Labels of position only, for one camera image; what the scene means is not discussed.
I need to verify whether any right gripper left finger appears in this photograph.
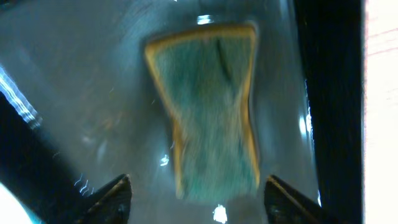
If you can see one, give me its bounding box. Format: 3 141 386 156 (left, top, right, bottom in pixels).
74 174 132 224

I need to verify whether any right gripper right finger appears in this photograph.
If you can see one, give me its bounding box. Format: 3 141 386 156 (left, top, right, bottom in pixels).
264 175 339 224

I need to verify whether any green rimmed plate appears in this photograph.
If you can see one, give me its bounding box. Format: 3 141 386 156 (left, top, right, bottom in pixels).
0 184 32 224

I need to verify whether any yellow green sponge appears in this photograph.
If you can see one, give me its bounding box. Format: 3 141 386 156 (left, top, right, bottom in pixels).
144 24 260 202

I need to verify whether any black water tray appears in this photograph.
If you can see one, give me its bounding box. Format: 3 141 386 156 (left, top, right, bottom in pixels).
1 0 364 223

